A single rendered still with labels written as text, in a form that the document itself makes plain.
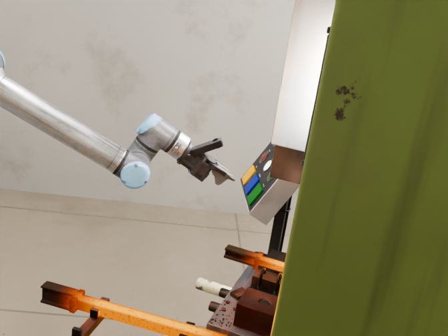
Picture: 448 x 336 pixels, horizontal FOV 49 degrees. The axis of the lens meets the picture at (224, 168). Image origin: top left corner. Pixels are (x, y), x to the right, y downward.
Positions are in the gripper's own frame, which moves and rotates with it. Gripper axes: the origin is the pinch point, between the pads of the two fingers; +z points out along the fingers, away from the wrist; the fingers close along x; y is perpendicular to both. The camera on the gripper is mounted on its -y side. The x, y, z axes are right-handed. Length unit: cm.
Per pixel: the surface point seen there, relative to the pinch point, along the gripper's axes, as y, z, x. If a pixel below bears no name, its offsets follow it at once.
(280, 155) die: -24, -10, 54
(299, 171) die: -24, -5, 56
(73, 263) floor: 130, -12, -109
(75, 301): 28, -31, 68
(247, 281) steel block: 11.9, 9.8, 44.0
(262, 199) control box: -1.1, 11.4, 7.0
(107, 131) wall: 79, -38, -210
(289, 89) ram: -38, -20, 59
